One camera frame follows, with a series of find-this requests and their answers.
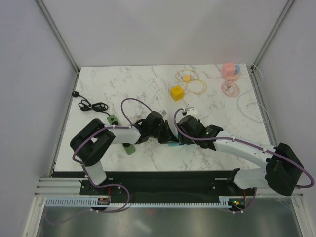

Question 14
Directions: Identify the white slotted cable duct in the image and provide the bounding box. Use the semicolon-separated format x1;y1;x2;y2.
45;197;242;208

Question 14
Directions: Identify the pink round socket base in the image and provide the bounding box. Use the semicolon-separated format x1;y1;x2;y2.
225;74;240;82

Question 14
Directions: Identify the light blue thin cable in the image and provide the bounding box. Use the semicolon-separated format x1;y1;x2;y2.
237;63;271;124

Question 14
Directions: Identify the black power strip cord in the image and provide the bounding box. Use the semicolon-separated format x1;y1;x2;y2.
71;90;113;117

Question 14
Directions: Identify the pink cable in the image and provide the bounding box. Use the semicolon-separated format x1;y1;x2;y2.
221;79;241;97

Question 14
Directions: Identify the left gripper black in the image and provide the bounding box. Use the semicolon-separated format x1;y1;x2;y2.
150;120;178;145

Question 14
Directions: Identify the blue plug adapter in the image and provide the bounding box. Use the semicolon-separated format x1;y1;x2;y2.
234;64;241;75

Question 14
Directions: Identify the teal power strip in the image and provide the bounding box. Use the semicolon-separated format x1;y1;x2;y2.
167;142;194;147

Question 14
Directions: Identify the small orange charger plug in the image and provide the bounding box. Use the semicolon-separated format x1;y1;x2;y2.
182;75;191;83

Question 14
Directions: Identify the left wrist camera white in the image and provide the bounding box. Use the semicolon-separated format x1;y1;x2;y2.
160;110;167;117

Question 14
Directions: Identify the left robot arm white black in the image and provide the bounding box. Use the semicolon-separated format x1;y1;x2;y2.
70;111;178;194

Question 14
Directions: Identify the yellow charger cable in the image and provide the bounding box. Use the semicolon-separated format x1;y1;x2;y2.
175;69;207;95

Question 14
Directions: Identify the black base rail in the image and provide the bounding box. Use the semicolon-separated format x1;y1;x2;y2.
52;171;255;203

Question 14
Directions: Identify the yellow cube socket adapter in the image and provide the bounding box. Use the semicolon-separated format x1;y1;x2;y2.
170;85;185;101

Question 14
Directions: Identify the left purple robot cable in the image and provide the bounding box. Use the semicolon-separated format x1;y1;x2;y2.
72;98;154;213

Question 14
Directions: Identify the pink cube socket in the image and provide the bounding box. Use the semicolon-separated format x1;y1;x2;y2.
222;63;236;79

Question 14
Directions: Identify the green power strip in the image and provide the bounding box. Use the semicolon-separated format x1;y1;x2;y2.
111;127;139;155

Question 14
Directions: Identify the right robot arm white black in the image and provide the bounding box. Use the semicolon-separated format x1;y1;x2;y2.
176;115;304;196

